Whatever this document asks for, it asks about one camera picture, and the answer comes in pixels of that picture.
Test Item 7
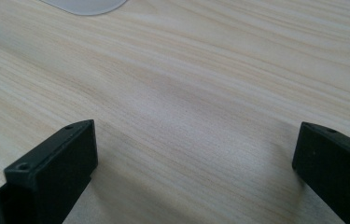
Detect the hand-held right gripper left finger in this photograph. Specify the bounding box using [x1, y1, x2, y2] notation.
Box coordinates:
[0, 119, 99, 224]

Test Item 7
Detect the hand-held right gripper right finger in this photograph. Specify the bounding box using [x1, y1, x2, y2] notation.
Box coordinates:
[291, 121, 350, 224]

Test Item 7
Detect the white round plate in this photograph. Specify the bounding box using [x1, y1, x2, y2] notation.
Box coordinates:
[40, 0, 129, 17]

